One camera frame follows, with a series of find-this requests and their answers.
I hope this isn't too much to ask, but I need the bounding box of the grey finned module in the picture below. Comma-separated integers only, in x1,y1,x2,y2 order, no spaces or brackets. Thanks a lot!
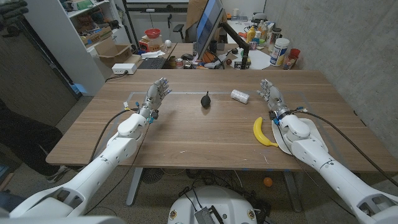
194,207,218,224

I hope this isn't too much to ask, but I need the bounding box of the printed cardboard box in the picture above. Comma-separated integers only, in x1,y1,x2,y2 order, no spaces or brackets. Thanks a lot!
81,26,113,48

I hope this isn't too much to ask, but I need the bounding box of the white shelf unit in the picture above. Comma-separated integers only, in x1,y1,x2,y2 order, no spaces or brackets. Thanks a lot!
24,0,128,96

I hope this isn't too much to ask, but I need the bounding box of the black office chair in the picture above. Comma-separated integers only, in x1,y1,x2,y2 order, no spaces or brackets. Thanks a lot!
172,23,198,43

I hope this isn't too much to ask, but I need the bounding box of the white canister blue label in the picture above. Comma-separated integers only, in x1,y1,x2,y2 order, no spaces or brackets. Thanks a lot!
269,37,290,67

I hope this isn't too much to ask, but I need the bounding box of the black keyboard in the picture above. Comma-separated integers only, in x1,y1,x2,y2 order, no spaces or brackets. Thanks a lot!
138,57,167,70

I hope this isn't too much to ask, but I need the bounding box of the black rubber air blower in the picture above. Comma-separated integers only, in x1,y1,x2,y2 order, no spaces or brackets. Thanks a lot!
200,90,212,109

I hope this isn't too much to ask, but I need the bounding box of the orange basketball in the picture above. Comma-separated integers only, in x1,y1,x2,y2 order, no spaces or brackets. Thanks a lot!
201,51,215,64

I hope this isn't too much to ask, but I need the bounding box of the grey table leg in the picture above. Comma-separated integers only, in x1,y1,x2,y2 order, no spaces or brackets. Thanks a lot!
126,167,144,207
282,171,303,213

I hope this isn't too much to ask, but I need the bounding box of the dark lidded jar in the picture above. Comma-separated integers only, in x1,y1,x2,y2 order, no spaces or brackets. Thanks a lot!
271,27,282,44

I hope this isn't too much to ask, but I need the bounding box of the red bowl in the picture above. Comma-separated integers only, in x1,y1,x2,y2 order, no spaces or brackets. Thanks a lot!
144,28,162,39

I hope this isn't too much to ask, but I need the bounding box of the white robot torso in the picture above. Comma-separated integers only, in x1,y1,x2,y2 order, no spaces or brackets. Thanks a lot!
167,185,258,224

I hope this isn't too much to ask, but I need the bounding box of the white paper stack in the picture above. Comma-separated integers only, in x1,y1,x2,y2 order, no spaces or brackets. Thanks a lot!
141,49,166,60

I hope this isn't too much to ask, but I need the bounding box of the person in dark trousers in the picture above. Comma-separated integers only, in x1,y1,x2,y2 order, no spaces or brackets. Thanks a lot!
0,99,71,184

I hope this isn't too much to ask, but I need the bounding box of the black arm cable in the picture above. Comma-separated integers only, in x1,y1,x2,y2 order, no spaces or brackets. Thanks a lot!
89,108,139,164
295,106,398,188

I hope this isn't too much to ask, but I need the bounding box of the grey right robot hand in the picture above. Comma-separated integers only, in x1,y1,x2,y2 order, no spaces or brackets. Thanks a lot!
256,78,293,121

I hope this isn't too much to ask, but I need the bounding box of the yellow toy banana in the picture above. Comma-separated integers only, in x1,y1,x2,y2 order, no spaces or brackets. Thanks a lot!
252,116,279,147

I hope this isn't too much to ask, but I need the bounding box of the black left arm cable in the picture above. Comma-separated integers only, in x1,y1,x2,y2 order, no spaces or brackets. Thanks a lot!
89,108,139,164

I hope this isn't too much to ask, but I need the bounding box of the white paper plate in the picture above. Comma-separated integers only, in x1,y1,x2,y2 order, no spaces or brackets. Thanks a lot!
271,117,329,155

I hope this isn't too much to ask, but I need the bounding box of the white paper sheet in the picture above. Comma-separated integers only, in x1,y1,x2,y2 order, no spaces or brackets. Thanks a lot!
239,49,272,70

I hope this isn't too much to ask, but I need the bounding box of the white power box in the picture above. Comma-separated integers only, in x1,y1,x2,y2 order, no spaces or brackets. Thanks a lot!
111,63,137,75

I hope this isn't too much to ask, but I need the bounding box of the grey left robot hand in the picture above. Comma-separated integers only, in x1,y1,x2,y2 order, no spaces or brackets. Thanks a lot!
137,77,173,121

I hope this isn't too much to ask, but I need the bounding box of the blue plastic piece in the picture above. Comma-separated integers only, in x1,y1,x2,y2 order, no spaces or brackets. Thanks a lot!
73,83,90,96

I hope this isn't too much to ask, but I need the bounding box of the yellow mustard bottle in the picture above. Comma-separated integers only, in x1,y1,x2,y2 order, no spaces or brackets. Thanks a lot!
246,26,256,44

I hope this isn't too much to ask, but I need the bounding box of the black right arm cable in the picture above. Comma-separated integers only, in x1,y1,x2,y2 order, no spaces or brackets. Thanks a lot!
295,106,398,188

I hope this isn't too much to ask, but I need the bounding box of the open cardboard box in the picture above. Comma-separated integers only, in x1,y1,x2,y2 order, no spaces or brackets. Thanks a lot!
93,37,134,68

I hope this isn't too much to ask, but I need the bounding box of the computer monitor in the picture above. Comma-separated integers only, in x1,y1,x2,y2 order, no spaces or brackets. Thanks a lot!
195,0,225,60

